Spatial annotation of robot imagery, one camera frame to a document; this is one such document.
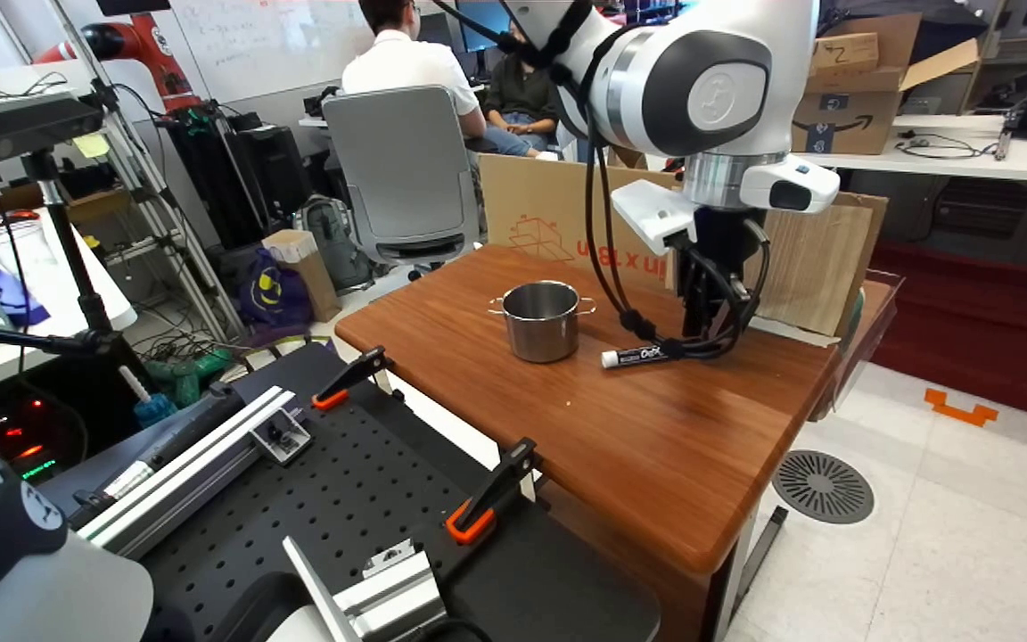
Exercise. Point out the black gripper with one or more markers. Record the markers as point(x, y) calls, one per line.
point(728, 238)

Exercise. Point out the black marker with white label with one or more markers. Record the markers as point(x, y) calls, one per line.
point(641, 354)

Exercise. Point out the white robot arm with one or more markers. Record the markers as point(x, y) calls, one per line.
point(703, 83)

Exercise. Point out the small steel pot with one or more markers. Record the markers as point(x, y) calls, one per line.
point(538, 342)

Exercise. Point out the orange floor marker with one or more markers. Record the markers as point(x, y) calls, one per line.
point(960, 411)

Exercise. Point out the light wood pattern panel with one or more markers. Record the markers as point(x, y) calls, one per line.
point(823, 261)

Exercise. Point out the printed brown cardboard panel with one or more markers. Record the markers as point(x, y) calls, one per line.
point(538, 215)

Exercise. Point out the round floor drain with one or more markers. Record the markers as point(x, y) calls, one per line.
point(824, 488)

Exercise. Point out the open amazon cardboard box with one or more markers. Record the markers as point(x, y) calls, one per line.
point(856, 120)

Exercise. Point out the grey metal table leg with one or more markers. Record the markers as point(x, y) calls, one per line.
point(758, 564)

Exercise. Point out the small brown cardboard box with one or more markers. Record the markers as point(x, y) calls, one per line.
point(847, 52)

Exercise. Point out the white desk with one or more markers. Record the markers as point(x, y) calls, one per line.
point(1015, 164)

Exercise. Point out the grey office chair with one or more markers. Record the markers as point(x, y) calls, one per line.
point(393, 165)

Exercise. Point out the grey backpack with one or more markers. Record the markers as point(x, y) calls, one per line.
point(337, 238)

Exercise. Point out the person in white shirt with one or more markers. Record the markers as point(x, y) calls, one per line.
point(407, 67)

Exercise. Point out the tan cardboard box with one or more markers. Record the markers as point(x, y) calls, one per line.
point(305, 269)

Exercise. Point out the black perforated breadboard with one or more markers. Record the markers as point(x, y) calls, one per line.
point(337, 500)

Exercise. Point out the short aluminium extrusion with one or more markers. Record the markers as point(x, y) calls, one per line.
point(383, 592)

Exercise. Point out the blue bag with yellow logo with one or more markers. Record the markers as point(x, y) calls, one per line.
point(269, 292)

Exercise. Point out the black equipment case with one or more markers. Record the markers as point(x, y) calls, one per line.
point(242, 165)

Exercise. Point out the whiteboard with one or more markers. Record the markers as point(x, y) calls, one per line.
point(266, 40)

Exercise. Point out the green tool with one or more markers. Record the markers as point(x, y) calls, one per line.
point(198, 380)

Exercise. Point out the silver metal stand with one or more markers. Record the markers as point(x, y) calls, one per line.
point(169, 228)

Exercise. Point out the long aluminium extrusion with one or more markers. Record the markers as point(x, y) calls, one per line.
point(180, 476)

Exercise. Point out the red machine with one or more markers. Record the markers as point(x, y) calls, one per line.
point(144, 48)

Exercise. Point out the black tripod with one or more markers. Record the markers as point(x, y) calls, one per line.
point(84, 287)

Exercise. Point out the blue cloth item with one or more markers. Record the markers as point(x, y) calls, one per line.
point(17, 293)

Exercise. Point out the black controller with lights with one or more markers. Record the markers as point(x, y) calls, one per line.
point(17, 435)

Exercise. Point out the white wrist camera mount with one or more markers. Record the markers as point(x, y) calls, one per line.
point(654, 215)

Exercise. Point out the black stereo camera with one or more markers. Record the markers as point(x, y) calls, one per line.
point(17, 127)

